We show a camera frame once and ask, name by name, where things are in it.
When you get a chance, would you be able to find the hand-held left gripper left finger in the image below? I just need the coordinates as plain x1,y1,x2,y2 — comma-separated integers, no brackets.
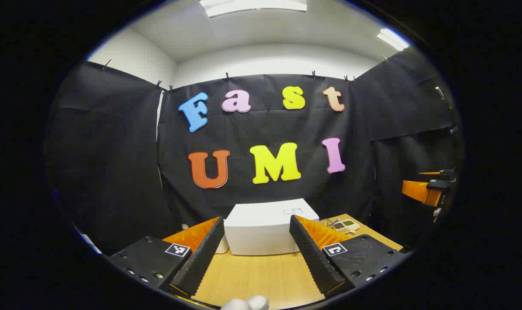
108,216,225,298

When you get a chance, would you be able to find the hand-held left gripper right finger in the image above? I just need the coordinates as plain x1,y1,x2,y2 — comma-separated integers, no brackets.
289,215,406,298

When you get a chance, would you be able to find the white microwave oven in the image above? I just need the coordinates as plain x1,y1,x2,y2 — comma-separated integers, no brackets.
224,198,320,256

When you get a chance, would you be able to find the white divided seasoning tray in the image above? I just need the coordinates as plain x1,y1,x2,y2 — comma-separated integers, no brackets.
332,219,360,234

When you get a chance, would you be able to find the black backdrop cloth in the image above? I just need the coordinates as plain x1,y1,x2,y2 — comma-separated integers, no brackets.
46,47,461,257

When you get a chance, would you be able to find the small ceiling light panel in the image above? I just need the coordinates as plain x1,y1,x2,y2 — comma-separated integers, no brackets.
377,28,410,51

